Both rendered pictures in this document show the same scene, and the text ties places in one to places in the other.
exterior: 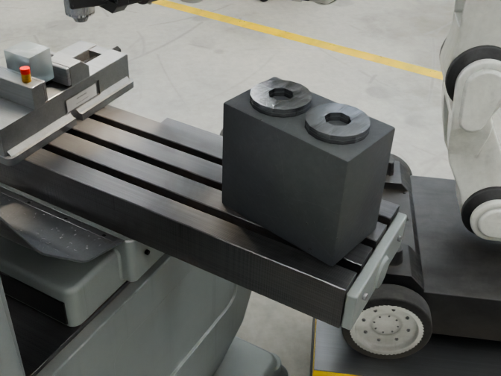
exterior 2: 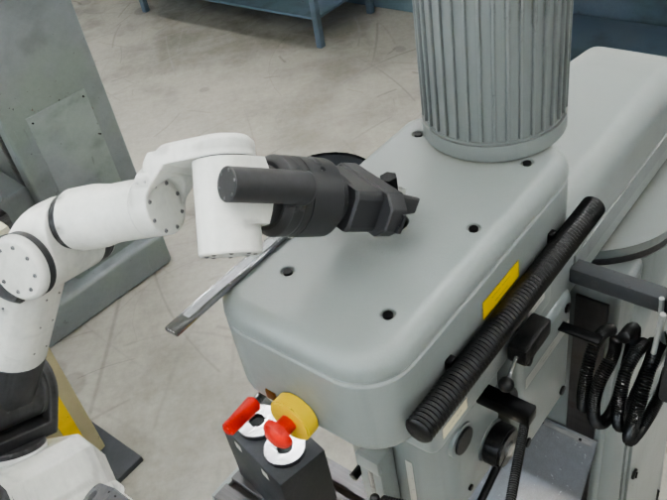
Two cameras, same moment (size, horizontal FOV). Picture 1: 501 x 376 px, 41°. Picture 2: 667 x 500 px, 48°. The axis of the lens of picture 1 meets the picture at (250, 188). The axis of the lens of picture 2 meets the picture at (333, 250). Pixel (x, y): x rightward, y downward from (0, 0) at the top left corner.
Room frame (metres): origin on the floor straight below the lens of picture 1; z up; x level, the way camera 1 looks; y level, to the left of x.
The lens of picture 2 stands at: (1.75, 0.43, 2.47)
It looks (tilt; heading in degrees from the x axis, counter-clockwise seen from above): 39 degrees down; 197
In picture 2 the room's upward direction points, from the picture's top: 11 degrees counter-clockwise
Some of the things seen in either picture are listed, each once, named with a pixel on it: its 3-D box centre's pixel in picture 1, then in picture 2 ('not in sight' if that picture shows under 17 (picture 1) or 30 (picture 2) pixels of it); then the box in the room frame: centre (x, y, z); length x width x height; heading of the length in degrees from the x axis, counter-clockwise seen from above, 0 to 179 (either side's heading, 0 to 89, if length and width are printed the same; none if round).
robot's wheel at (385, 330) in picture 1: (385, 322); not in sight; (1.04, -0.32, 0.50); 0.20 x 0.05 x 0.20; 85
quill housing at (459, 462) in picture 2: not in sight; (422, 428); (1.02, 0.29, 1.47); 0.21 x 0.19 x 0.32; 62
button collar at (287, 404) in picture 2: not in sight; (294, 416); (1.23, 0.18, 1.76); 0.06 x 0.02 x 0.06; 62
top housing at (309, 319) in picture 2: not in sight; (406, 263); (1.01, 0.29, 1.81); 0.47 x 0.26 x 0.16; 152
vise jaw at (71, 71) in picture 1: (52, 64); not in sight; (1.14, 0.38, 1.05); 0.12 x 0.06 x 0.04; 63
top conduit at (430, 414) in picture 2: not in sight; (514, 303); (1.06, 0.43, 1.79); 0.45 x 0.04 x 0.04; 152
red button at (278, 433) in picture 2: not in sight; (281, 430); (1.25, 0.17, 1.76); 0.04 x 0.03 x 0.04; 62
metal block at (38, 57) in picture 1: (29, 64); not in sight; (1.09, 0.41, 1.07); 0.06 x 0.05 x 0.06; 63
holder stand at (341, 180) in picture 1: (303, 164); (279, 460); (0.83, -0.08, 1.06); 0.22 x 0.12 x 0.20; 51
